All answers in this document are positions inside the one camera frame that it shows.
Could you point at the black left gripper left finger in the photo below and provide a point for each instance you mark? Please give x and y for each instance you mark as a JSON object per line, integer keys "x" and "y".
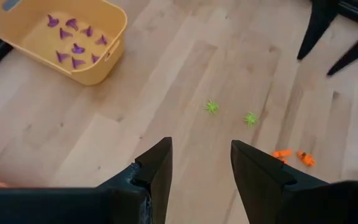
{"x": 148, "y": 193}

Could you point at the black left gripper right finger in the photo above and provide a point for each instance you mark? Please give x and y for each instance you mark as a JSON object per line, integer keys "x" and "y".
{"x": 259, "y": 189}

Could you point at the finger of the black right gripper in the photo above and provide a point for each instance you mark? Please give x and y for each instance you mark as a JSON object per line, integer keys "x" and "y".
{"x": 356, "y": 51}
{"x": 317, "y": 28}

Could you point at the small green plastic spider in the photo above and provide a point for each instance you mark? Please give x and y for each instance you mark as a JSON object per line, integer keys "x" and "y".
{"x": 250, "y": 119}
{"x": 211, "y": 106}

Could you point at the yellow plastic bin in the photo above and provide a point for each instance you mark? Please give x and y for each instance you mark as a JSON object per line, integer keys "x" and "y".
{"x": 98, "y": 74}

